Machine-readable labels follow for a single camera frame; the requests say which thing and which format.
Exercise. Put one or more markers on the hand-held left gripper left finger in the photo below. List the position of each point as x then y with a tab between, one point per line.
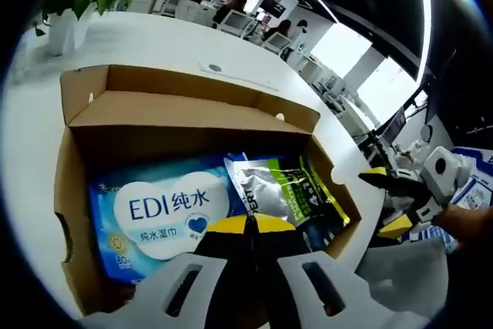
150	306

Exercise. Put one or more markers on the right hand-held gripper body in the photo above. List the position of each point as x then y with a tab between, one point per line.
443	175

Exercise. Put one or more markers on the blue wet wipes soft packet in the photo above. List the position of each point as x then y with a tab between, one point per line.
161	205

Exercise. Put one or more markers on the long ceiling light strip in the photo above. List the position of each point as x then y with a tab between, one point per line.
423	17

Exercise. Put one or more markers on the brown cardboard shoe box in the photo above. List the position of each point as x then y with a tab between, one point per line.
173	113

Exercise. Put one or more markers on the grey mesh office chair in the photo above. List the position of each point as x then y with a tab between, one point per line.
404	267

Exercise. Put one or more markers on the person's right hand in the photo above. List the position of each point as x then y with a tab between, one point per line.
458	223

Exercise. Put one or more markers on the white office chair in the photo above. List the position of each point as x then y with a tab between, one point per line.
279	42
235	22

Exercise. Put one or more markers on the wall poster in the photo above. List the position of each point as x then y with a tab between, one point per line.
477	194

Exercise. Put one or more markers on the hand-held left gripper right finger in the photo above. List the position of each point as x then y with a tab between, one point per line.
362	311

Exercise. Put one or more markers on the dark wall screen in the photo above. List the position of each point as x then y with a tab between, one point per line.
275	5

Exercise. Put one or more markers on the silver green foil pouch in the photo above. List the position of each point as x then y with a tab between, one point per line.
265	186

